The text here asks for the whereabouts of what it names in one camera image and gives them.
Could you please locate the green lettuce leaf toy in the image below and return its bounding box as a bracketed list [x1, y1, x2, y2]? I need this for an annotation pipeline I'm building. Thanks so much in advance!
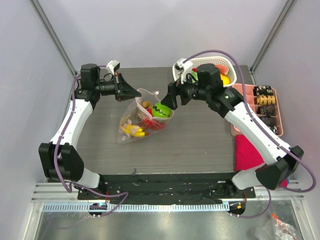
[191, 71, 198, 81]

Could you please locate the watermelon slice toy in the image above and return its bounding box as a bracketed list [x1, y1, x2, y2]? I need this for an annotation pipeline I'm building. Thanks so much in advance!
[215, 64, 229, 76]

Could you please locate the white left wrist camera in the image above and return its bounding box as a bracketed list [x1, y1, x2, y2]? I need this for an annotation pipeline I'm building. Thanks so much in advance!
[106, 60, 120, 75]

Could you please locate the yellow leopard sock roll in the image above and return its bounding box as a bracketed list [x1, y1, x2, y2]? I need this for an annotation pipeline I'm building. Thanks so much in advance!
[254, 95, 276, 106]

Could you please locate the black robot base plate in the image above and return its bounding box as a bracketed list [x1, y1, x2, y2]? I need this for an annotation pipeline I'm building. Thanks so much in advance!
[77, 172, 256, 206]

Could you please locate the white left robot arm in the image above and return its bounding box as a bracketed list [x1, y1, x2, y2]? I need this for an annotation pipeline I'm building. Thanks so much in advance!
[38, 60, 141, 200]

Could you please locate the pink divided organizer tray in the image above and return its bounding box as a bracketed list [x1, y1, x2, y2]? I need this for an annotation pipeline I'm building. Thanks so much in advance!
[244, 84, 284, 137]

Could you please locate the green apple toy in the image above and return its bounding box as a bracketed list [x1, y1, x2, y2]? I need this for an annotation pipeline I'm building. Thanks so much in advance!
[151, 102, 172, 119]

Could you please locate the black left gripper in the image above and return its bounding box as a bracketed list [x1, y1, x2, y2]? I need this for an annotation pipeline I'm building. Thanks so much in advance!
[94, 72, 141, 102]

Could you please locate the black patterned sock roll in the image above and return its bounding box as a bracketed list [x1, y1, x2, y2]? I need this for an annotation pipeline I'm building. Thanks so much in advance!
[260, 116, 277, 126]

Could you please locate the clear pink zip top bag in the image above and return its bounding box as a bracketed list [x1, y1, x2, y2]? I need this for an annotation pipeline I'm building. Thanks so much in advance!
[118, 88, 175, 144]

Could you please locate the magenta cloth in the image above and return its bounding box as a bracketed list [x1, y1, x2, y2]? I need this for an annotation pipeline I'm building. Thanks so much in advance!
[231, 135, 289, 190]

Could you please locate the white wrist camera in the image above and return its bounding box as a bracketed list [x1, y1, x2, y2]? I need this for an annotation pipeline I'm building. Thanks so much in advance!
[172, 58, 193, 85]
[106, 60, 120, 75]

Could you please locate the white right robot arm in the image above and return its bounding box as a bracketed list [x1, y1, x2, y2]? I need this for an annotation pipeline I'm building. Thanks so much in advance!
[161, 63, 304, 198]

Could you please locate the crumpled clear plastic bag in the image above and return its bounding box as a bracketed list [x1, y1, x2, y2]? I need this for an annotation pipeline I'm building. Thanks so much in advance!
[254, 213, 303, 240]

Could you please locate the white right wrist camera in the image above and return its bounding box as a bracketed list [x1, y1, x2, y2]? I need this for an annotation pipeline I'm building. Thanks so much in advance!
[172, 58, 193, 85]

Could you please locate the yellow banana bunch toy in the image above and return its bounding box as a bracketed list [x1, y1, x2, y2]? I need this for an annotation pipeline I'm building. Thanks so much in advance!
[120, 123, 146, 138]

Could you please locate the black pink floral sock roll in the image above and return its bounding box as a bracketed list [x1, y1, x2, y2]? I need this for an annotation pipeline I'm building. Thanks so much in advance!
[268, 125, 278, 135]

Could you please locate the dark brown sock roll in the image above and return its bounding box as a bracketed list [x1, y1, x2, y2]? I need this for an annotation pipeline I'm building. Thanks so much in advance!
[257, 104, 276, 116]

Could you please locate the brown longan bunch toy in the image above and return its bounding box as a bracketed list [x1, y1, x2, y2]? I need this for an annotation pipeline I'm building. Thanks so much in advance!
[141, 100, 153, 109]

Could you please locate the white slotted cable duct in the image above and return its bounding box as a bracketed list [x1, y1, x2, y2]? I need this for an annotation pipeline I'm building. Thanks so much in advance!
[42, 201, 230, 213]

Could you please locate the aluminium frame rail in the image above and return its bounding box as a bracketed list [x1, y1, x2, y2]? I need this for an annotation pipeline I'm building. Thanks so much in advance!
[31, 182, 78, 203]

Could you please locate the red chili pepper toy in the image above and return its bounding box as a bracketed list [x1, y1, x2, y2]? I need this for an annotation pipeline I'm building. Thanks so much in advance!
[142, 119, 166, 131]

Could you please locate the white perforated plastic basket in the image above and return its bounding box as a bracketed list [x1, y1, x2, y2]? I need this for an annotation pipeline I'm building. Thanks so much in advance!
[186, 56, 237, 87]

